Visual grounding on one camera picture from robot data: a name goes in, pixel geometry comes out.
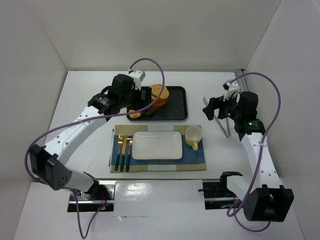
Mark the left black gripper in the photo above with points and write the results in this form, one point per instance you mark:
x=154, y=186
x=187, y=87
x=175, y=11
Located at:
x=144, y=94

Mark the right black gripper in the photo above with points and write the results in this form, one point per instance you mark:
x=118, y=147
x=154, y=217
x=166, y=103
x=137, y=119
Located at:
x=213, y=107

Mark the brown chocolate croissant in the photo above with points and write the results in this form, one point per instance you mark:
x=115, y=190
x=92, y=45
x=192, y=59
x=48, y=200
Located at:
x=151, y=111

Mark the metal serving tongs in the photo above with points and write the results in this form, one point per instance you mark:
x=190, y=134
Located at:
x=226, y=131

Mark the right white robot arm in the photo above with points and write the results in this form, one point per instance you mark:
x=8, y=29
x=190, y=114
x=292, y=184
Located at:
x=264, y=199

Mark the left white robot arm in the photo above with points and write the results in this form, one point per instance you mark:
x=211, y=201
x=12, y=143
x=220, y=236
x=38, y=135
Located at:
x=49, y=161

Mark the stacked bread slices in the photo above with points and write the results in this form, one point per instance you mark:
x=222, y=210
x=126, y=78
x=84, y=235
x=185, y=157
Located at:
x=164, y=96

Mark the small round bun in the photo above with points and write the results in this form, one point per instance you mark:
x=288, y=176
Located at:
x=135, y=115

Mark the black baking tray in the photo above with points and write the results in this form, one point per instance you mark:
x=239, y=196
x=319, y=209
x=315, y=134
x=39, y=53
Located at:
x=175, y=110

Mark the white rectangular plate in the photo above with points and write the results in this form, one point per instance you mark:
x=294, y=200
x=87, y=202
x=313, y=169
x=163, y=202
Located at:
x=157, y=145

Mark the yellow ceramic mug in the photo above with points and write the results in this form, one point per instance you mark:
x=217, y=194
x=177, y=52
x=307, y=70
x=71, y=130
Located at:
x=193, y=136

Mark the blue beige placemat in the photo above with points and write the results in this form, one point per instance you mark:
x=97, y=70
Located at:
x=191, y=160

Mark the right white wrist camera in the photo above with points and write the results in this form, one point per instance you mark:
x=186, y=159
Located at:
x=230, y=87

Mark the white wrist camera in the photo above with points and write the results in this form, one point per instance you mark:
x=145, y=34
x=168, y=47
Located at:
x=138, y=77
x=230, y=87

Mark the aluminium frame rail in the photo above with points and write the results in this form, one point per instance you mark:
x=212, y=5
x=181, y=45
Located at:
x=241, y=81

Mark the gold spoon green handle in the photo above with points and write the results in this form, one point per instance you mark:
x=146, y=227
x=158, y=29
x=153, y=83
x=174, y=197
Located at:
x=128, y=158

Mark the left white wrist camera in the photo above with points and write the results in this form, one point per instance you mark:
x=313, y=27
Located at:
x=138, y=77

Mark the gold knife green handle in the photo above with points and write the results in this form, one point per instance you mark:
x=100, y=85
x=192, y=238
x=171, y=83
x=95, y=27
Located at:
x=122, y=163

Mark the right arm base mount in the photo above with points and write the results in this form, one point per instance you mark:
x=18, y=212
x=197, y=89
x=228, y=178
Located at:
x=217, y=196

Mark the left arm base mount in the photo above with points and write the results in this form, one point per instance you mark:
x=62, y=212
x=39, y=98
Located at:
x=103, y=199

